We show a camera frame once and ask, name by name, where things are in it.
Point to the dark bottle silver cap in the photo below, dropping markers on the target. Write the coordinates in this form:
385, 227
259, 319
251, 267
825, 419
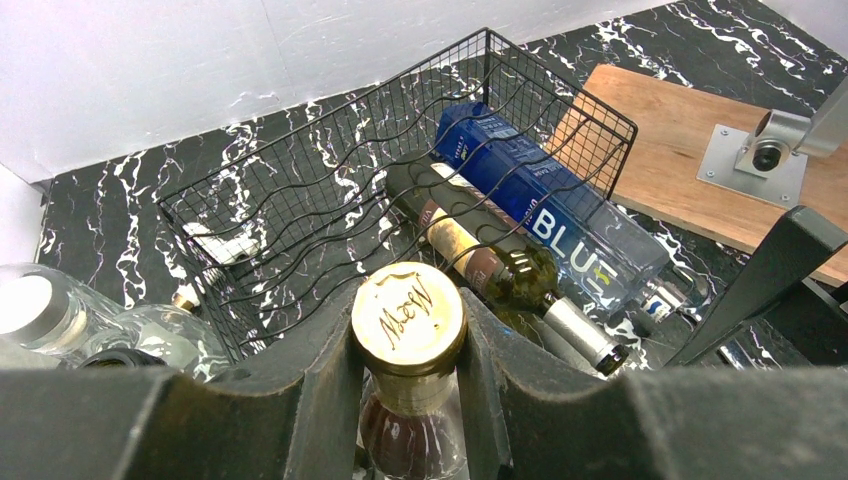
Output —
517, 276

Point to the dark wine bottle gold cap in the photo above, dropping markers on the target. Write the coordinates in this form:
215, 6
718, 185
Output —
409, 322

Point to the grey metal bracket stand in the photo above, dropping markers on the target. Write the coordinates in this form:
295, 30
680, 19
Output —
768, 163

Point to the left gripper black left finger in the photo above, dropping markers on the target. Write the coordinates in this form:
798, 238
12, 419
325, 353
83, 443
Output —
289, 412

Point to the blue label clear bottle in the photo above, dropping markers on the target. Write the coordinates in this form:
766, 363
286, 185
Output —
603, 251

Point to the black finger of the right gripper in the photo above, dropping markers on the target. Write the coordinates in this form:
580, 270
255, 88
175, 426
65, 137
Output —
799, 242

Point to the black wire wine rack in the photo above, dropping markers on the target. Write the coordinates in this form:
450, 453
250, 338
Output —
272, 235

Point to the clear bottle brown neck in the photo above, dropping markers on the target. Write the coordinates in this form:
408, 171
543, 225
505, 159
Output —
122, 358

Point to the clear bottle dark label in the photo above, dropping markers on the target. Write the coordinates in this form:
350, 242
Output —
181, 339

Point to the brown wooden board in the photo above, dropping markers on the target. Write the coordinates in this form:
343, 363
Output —
660, 176

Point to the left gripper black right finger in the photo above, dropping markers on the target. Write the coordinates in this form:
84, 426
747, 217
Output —
529, 415

